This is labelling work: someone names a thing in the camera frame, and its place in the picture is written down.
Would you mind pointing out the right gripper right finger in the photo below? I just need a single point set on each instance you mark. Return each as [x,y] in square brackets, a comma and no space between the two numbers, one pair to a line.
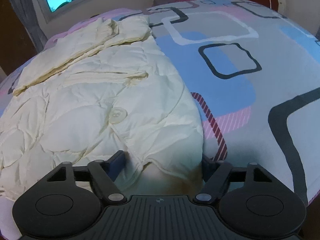
[215,176]

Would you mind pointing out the dark wooden door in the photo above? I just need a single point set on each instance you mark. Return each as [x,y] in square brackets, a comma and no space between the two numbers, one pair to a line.
[16,45]

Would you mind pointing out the cream quilted jacket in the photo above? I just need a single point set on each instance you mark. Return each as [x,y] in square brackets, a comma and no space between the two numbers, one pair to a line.
[103,88]

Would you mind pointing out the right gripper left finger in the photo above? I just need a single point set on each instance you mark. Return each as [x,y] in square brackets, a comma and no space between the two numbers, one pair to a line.
[103,174]

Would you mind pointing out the grey curtain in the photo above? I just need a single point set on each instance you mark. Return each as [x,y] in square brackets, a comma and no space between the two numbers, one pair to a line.
[26,13]

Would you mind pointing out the patterned grey blue bedspread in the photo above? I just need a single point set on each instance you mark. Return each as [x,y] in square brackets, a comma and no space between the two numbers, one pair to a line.
[254,77]

